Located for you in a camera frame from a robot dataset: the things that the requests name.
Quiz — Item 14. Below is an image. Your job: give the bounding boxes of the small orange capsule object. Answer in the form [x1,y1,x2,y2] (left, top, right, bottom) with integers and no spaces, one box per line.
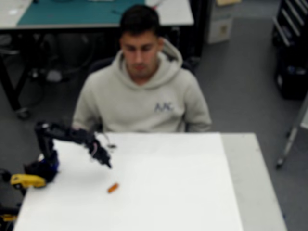
[107,182,120,194]

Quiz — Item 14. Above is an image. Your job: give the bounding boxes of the man in beige hoodie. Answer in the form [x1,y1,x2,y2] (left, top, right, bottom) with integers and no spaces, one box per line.
[73,4,212,133]

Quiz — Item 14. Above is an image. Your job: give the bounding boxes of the black office chair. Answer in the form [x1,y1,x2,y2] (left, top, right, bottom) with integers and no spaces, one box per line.
[88,57,197,132]

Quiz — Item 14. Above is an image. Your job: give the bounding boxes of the white rag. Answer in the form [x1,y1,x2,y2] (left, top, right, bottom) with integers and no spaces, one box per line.
[47,70,63,82]

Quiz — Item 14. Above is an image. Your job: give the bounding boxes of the black chair armrest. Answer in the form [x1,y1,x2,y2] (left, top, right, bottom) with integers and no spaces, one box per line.
[0,168,13,182]

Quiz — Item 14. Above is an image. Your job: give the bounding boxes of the black power adapter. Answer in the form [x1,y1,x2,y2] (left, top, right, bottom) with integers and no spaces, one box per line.
[29,68,47,84]

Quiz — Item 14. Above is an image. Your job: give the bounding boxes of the black yellow bar clamp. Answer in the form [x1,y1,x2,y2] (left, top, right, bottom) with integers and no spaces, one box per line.
[0,201,21,222]

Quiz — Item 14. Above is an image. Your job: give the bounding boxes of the green cutting mat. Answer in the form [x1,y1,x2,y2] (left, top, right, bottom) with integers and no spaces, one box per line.
[17,0,147,26]

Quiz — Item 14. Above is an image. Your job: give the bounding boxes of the white cardboard box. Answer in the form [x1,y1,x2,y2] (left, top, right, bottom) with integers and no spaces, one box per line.
[207,0,234,44]

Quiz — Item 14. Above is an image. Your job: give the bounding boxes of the grey metal stand with casters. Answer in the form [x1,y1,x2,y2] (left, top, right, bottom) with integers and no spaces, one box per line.
[276,91,308,169]

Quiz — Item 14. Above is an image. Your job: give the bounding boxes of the black storage bin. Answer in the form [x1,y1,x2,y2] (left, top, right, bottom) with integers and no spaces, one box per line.
[274,48,308,101]

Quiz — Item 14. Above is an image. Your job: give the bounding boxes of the black tool cart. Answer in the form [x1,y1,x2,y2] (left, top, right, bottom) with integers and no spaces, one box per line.
[271,0,308,46]

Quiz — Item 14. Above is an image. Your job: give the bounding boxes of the red white servo wires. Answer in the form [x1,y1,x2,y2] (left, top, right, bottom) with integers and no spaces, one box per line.
[88,145,99,162]

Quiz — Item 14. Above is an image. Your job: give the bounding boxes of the black camera cable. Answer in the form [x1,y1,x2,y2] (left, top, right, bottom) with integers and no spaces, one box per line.
[96,133,114,147]

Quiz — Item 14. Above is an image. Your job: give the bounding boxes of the workbench with black frame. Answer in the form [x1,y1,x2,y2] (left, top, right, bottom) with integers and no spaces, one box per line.
[0,0,195,120]

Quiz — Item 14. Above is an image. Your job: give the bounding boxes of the red and blue wires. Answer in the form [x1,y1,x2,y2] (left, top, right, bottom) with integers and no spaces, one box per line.
[147,0,167,11]

